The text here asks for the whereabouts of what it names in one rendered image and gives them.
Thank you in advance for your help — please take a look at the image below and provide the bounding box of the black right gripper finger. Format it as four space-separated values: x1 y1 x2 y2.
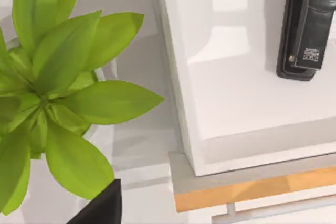
66 178 123 224

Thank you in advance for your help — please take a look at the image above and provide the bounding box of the green leafy plant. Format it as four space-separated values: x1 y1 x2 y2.
0 0 166 216

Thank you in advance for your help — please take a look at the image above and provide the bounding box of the wooden drawer front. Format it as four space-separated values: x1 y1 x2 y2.
167 151 336 213

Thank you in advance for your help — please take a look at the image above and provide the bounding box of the metal drawer handle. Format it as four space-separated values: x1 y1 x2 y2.
211 198 336 224

